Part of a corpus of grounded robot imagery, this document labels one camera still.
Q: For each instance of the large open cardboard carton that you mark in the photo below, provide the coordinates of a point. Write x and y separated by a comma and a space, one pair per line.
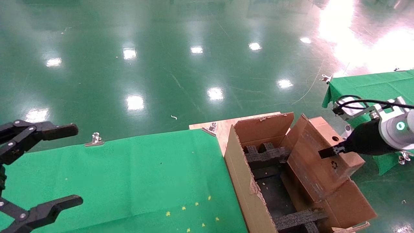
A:
242, 181

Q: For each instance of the black foam insert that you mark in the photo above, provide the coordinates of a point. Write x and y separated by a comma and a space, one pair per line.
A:
299, 220
265, 157

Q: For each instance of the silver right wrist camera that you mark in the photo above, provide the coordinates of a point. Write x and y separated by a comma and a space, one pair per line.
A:
351, 111

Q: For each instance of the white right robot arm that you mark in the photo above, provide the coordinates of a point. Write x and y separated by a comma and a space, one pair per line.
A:
409, 136

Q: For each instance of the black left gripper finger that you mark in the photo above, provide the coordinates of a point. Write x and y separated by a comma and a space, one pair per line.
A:
55, 132
55, 208

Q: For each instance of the long cardboard box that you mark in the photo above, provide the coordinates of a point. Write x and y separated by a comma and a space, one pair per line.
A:
310, 161

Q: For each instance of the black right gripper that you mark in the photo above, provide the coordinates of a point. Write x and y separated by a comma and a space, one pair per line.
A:
368, 139

